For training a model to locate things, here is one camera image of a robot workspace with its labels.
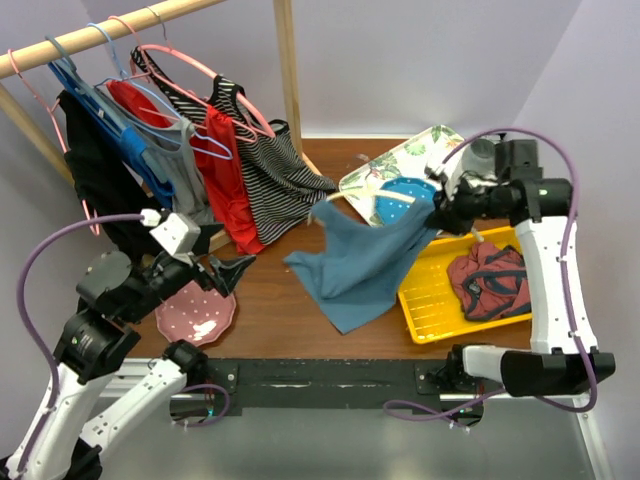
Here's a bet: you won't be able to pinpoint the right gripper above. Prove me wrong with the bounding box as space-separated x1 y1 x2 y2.
426 171 509 235

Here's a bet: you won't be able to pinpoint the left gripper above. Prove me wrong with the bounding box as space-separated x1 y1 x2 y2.
124 219 256 321

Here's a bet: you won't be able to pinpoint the cream hanger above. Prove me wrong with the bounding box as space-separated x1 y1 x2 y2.
306 161 484 242

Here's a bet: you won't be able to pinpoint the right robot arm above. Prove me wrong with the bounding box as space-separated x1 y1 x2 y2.
428 129 616 408

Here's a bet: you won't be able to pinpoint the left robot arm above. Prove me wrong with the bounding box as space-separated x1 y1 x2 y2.
1 214 255 479

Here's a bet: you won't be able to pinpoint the maroon tank top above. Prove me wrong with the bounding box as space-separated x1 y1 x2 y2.
447 242 531 322

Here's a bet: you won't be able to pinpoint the striped tank top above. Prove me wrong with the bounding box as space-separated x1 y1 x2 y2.
130 47 336 245

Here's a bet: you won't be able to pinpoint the light blue hanger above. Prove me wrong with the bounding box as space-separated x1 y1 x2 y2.
87 22 233 161

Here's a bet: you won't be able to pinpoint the grey tank top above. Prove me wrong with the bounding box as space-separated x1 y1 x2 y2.
141 120 215 225

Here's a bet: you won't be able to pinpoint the red tank top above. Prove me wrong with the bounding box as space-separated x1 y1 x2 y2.
106 82 264 254

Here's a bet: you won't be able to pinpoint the black tank top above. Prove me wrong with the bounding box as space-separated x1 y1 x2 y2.
58 91 161 262

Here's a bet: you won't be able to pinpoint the royal blue tank top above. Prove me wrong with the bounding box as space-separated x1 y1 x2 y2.
48 59 175 209

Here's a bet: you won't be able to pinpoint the pink hanger with striped top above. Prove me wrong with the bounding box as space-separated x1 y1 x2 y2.
108 15 275 138

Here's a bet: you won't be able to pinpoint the grey blue hanger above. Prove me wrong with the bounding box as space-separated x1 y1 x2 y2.
45 36 129 142

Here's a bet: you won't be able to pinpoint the pink hanger with black top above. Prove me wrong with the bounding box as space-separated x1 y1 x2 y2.
7 48 101 237

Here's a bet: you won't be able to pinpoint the pink dotted plate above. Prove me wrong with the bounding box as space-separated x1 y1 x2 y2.
154 281 237 347

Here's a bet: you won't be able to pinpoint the grey cup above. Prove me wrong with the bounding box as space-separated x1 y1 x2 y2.
462 138 495 176

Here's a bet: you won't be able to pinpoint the blue dotted plate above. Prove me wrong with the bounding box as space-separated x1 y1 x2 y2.
374 177 437 225

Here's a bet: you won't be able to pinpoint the floral serving tray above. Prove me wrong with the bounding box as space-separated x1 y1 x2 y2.
338 124 469 229

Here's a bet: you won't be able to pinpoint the yellow plastic bin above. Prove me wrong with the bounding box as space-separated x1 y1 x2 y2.
397 234 532 344

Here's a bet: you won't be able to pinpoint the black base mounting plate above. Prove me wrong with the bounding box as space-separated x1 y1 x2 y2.
187 358 488 415

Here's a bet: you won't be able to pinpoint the wooden clothes rack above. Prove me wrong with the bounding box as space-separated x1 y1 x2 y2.
0 0 321 271

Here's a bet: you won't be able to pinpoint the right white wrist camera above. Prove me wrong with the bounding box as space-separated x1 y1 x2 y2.
424 151 464 197

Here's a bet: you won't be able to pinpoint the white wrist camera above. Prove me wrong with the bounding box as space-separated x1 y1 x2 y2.
424 151 464 197
150 213 201 266

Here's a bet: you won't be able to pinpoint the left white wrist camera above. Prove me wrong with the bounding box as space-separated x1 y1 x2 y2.
150 213 201 266

